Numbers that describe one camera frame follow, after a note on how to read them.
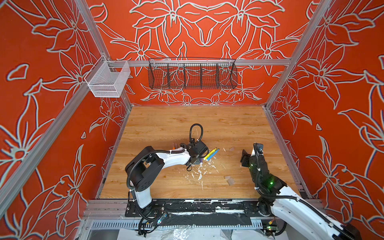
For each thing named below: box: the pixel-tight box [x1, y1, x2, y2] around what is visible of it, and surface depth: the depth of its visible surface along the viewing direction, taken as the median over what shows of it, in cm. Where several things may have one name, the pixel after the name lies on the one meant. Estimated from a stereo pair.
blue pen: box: [206, 148, 220, 162], surface depth 93 cm
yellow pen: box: [203, 147, 218, 161], surface depth 94 cm
